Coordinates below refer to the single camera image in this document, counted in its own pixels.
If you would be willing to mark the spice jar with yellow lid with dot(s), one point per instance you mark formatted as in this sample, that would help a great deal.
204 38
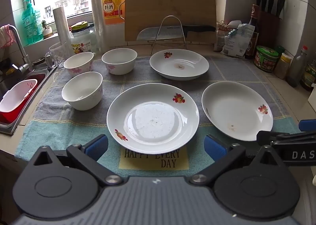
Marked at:
282 65

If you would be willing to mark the green soap pump bottle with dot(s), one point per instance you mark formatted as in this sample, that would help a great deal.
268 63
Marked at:
30 22

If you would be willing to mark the steel sink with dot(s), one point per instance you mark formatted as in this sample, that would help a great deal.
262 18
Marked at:
5 84

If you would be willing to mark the white and blue bag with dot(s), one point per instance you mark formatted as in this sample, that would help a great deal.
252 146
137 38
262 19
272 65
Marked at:
238 39

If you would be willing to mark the clear glass mug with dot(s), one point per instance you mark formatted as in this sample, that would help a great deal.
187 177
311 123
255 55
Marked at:
55 54

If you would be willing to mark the glass jar with yellow lid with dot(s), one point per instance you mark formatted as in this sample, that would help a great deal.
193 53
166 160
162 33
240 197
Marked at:
81 39

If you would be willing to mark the tall plastic wrap roll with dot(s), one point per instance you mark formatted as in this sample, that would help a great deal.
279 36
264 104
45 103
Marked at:
97 17

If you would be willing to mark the white plate one fruit print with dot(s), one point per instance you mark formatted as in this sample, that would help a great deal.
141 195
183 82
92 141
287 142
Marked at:
234 111

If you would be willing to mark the bamboo cutting board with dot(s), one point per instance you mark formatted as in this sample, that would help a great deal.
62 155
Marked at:
170 5

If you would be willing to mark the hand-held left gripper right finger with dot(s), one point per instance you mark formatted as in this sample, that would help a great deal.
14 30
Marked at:
214 147

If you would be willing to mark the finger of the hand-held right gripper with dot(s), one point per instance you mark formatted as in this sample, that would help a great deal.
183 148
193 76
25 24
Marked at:
307 125
265 137

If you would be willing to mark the metal faucet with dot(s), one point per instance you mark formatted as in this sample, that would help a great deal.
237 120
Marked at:
19 49

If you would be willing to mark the oil bottle with green label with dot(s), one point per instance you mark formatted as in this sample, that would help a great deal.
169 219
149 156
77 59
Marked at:
309 74

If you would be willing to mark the grey and teal towel mat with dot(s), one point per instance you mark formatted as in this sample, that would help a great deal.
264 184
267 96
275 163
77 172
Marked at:
138 79

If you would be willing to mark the dark vinegar bottle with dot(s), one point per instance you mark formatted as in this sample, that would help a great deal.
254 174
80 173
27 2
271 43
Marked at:
254 30

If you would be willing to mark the dark wooden knife block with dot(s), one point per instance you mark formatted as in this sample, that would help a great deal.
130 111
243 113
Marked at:
270 23

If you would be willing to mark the white plate with centre stain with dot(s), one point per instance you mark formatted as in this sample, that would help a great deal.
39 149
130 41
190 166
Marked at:
179 63

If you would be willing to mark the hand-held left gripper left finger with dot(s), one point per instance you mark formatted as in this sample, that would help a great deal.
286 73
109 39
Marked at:
97 144

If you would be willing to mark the white plate two fruit prints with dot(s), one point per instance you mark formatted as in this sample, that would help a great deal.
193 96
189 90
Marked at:
153 118

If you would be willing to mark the small potted plant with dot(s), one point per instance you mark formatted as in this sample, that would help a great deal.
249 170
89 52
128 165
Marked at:
45 30

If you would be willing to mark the green-lidded sauce jar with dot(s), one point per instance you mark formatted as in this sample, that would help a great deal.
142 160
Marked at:
266 58

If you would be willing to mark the red and white basket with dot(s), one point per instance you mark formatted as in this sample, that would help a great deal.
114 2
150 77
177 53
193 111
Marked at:
16 101

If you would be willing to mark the white and orange bag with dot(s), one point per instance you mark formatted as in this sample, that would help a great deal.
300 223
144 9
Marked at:
221 39

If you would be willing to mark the green-capped jar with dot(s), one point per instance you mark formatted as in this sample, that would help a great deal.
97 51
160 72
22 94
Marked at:
280 49

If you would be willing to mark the clear bottle with red cap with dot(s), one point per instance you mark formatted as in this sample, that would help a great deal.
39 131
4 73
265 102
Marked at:
296 67

